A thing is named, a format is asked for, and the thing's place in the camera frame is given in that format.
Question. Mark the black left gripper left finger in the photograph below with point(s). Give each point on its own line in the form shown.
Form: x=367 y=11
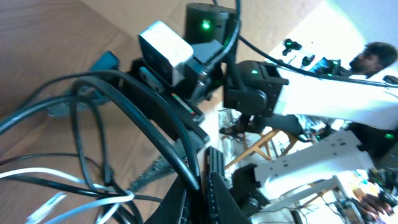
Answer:
x=179 y=206

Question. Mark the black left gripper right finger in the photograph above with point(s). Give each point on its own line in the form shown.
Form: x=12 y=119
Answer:
x=221 y=207

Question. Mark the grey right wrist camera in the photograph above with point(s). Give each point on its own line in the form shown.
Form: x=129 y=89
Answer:
x=177 y=62

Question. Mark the seated person in background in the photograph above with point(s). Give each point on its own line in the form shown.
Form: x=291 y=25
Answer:
x=375 y=57

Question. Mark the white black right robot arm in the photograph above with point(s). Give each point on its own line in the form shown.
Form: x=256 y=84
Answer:
x=275 y=88

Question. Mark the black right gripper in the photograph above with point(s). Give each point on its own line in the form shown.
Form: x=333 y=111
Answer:
x=161 y=102

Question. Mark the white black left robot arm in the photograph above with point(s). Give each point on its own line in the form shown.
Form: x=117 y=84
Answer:
x=267 y=186

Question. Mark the wooden chair in background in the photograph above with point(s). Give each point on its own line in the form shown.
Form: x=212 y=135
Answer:
x=262 y=148

